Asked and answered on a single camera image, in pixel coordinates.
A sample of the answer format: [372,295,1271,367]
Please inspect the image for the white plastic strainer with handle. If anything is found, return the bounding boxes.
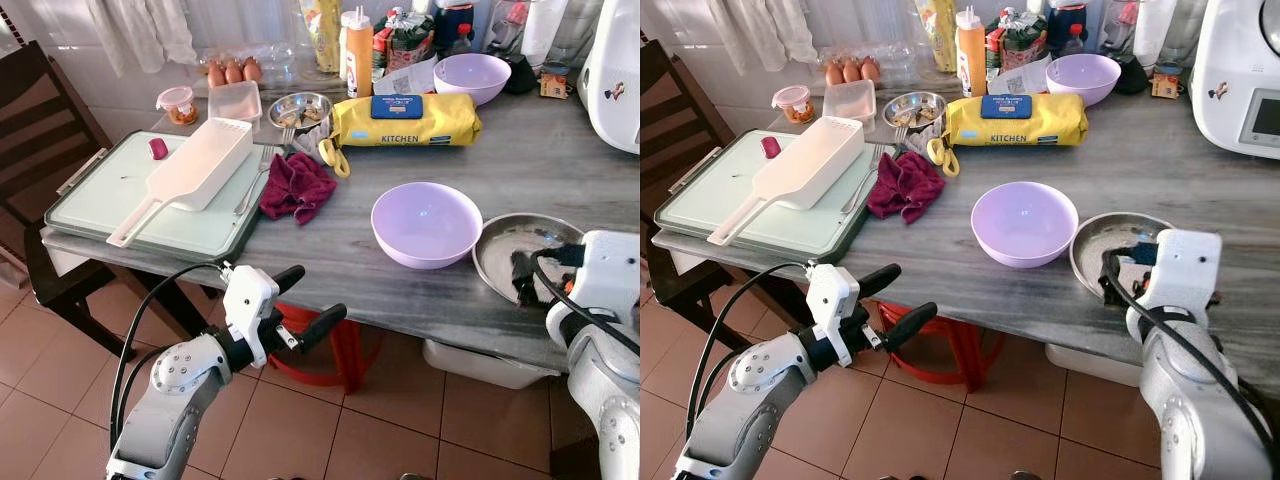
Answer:
[706,116,865,247]
[106,117,255,248]

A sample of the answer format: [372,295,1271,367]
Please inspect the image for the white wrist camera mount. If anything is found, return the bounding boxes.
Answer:
[1143,230,1223,311]
[570,230,641,326]
[222,265,281,369]
[805,263,863,369]

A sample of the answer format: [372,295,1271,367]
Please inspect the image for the yellow kitchen cloth package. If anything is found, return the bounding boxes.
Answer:
[943,93,1089,148]
[330,93,483,149]

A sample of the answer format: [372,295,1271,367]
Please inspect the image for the white plastic box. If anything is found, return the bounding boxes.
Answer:
[422,338,561,389]
[1045,343,1151,388]

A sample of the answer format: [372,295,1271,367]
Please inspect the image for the lilac plastic bowl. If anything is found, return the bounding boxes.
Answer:
[433,53,512,107]
[971,181,1080,269]
[1045,53,1122,107]
[371,182,484,270]

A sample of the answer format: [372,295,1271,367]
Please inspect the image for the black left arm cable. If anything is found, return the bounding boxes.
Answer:
[107,262,236,451]
[685,262,811,441]

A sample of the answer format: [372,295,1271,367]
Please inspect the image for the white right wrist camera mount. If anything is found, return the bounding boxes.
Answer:
[570,230,641,326]
[1143,230,1223,311]

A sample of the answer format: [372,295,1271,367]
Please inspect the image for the white curtain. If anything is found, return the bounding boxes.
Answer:
[30,0,201,66]
[665,0,821,66]

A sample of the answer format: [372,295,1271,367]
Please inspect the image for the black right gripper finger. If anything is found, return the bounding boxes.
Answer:
[511,250,549,306]
[1100,250,1139,306]

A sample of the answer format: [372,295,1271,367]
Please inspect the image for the orange sauce bottle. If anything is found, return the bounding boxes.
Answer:
[955,6,988,98]
[340,8,374,98]

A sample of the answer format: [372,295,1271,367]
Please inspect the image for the small pink-lidded plastic cup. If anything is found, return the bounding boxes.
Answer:
[772,86,811,125]
[157,87,197,126]

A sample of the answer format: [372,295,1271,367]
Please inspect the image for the white kitchen appliance with display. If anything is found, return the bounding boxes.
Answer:
[1190,0,1280,161]
[578,0,641,154]

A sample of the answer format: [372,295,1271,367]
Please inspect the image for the dark red cloth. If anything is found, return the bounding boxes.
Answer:
[259,152,338,226]
[866,150,946,224]

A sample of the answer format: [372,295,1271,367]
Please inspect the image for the pale green cutting board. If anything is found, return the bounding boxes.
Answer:
[652,130,896,263]
[43,130,286,263]

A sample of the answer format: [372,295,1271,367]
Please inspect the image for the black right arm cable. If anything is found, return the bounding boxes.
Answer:
[530,250,641,356]
[1102,252,1271,431]

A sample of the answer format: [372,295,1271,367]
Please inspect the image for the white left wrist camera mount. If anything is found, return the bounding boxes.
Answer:
[805,263,863,369]
[222,265,281,369]

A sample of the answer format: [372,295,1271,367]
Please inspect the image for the dark wooden chair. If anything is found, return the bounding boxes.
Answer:
[0,40,136,361]
[640,40,746,351]

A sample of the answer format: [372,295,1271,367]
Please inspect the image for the yellow-handled scissors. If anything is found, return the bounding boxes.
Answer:
[318,138,351,179]
[926,137,959,179]

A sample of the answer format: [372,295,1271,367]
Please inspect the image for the red plastic stool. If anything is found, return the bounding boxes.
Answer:
[878,300,988,388]
[268,300,383,393]

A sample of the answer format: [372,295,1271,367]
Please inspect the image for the yellow food packet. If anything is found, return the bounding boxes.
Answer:
[915,0,958,73]
[300,0,343,73]

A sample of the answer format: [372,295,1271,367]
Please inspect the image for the metal fork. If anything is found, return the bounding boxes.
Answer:
[235,150,276,216]
[843,148,886,214]

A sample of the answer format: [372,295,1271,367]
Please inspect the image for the round stainless steel plate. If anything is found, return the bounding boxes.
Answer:
[1070,212,1176,299]
[472,213,586,306]

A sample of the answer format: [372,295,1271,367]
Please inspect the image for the black rounded object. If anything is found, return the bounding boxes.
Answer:
[503,55,537,96]
[1114,55,1150,96]

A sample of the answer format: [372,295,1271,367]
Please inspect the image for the colourful food bag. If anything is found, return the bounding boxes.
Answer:
[375,8,436,76]
[986,8,1049,76]

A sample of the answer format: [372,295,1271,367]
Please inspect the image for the white printed paper bag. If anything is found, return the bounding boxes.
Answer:
[375,58,438,96]
[988,58,1051,96]

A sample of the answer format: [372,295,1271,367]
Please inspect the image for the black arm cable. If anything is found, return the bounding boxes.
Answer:
[530,250,641,356]
[1102,252,1271,431]
[107,262,236,451]
[685,262,811,441]

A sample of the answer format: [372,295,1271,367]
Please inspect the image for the small steel bowl with food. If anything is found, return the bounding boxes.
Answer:
[267,92,334,136]
[882,91,948,136]

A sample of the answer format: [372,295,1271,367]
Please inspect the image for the clear plastic food container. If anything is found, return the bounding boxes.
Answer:
[823,79,877,123]
[208,80,263,123]

